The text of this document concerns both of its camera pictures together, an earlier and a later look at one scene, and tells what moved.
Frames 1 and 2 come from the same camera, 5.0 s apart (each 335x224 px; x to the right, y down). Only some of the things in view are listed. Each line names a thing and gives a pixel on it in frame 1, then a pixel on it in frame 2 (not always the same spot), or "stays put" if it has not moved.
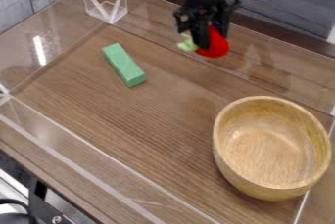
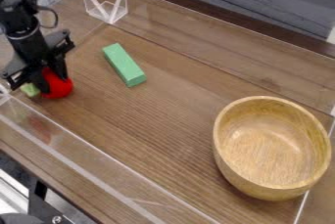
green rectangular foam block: [123, 64] stays put
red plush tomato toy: [219, 44] -> [60, 87]
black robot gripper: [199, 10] -> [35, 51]
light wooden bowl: [271, 146] stays put
